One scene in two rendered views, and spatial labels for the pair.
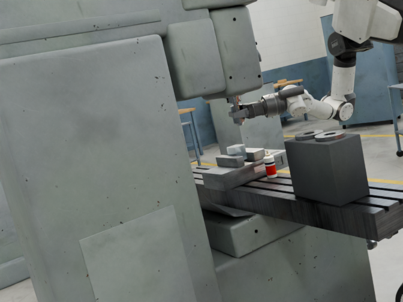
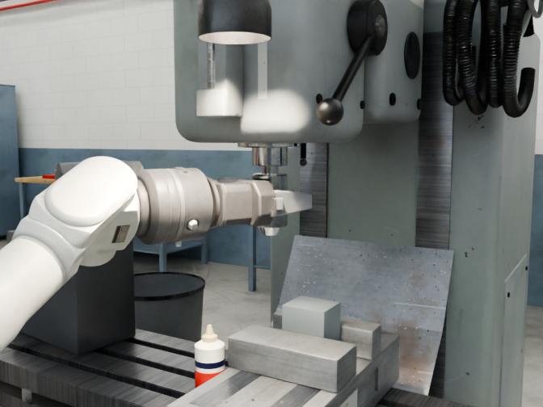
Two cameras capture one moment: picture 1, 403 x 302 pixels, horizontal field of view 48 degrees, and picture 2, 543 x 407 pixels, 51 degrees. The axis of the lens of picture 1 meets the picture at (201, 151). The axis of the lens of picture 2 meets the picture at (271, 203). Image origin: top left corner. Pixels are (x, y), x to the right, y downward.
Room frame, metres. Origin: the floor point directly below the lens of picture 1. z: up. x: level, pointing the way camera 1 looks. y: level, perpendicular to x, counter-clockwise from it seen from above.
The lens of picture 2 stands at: (2.43, -0.54, 1.31)
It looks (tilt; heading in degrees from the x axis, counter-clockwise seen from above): 6 degrees down; 151
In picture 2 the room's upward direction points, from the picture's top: straight up
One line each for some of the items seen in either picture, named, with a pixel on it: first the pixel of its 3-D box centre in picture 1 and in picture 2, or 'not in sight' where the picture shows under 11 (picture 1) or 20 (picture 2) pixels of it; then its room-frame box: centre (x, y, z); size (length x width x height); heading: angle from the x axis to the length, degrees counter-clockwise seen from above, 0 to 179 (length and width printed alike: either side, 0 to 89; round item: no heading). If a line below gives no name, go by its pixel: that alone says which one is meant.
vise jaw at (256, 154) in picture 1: (248, 154); (291, 355); (1.86, -0.19, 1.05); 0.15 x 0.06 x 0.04; 30
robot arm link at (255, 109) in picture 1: (259, 108); (209, 204); (1.78, -0.26, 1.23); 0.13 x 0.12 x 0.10; 5
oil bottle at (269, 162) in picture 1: (269, 163); (209, 363); (1.75, -0.25, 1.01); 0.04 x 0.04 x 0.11
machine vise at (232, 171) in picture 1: (245, 164); (300, 375); (1.84, -0.17, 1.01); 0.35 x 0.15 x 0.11; 120
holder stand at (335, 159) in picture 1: (324, 164); (69, 279); (1.37, -0.36, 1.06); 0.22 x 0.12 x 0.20; 23
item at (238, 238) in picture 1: (258, 213); not in sight; (1.77, -0.17, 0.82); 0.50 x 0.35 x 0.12; 120
